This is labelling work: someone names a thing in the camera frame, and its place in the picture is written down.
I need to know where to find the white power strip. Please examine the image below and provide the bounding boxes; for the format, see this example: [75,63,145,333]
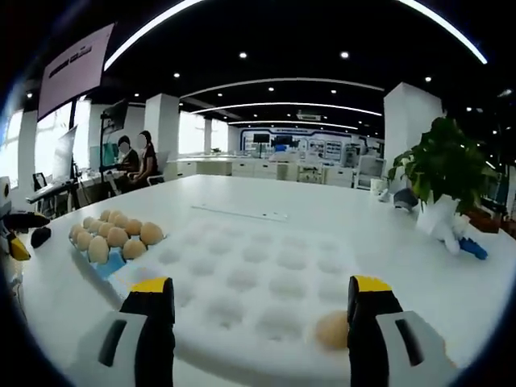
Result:
[190,204,290,223]

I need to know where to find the white office chair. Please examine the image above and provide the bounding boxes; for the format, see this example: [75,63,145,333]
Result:
[356,155,387,189]

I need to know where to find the black low table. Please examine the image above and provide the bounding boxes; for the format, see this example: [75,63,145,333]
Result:
[25,180,77,205]

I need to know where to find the hanging pale pink screen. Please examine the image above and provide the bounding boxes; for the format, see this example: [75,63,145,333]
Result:
[37,23,116,121]

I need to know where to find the group of brown eggs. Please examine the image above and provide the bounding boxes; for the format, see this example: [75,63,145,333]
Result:
[68,208,166,265]

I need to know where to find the grey office chair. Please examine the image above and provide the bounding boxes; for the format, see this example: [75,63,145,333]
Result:
[145,151,171,187]

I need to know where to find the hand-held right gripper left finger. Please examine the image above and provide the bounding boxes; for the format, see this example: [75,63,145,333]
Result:
[75,277,177,387]

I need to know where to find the white low cabinets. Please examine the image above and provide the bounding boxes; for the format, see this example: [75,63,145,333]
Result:
[164,155,358,189]

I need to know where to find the small black object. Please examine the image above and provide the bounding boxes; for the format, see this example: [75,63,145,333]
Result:
[30,227,52,248]

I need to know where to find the white table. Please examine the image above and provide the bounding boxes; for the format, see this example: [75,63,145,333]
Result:
[11,173,511,387]

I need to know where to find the large monitor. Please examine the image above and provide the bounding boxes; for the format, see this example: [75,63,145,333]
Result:
[51,124,80,182]

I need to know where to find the blue framed display wall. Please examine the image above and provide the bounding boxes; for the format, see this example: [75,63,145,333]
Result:
[237,127,368,160]

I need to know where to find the white foam tray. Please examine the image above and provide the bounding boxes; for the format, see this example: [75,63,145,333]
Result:
[108,217,366,376]

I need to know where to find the white crumpled object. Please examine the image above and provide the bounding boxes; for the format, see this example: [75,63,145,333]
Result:
[439,213,472,256]

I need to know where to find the single brown egg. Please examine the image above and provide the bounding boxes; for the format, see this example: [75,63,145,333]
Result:
[314,310,350,352]

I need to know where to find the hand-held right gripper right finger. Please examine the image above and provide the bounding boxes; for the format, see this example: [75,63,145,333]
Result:
[346,275,459,387]

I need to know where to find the blue crumpled object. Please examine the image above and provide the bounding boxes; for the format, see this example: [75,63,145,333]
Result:
[458,236,489,260]

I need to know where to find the blue egg tray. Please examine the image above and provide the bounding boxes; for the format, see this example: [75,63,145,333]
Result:
[68,235,128,280]

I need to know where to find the potted green plant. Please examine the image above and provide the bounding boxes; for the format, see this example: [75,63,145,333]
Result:
[387,115,499,243]

